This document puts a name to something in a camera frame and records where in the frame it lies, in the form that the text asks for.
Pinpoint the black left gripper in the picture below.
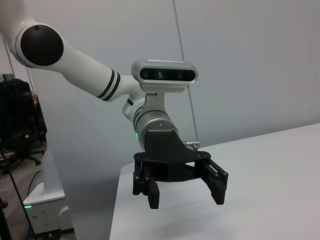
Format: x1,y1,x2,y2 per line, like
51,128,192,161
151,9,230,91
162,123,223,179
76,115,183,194
132,129,229,210

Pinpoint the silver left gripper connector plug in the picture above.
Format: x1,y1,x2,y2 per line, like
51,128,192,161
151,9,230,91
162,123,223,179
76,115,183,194
181,140,201,151

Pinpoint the white machine base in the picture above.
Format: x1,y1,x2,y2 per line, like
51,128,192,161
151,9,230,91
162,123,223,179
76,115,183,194
23,132,76,236

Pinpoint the black office chair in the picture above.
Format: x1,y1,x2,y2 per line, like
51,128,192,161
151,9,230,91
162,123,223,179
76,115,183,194
0,78,48,174

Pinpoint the silver camera mount bracket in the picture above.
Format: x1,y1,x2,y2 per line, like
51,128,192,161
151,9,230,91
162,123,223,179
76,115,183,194
144,91,166,115

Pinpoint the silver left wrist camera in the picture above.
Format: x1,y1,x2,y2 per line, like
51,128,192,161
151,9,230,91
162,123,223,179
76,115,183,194
130,58,199,94

